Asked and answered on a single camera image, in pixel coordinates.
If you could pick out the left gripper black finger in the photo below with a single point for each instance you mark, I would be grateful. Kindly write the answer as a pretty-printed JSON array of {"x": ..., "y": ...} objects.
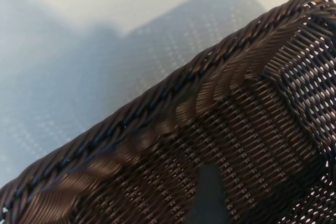
[{"x": 208, "y": 197}]

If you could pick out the dark brown wicker basket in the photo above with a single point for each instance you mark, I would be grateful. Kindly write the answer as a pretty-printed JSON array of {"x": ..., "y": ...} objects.
[{"x": 236, "y": 129}]

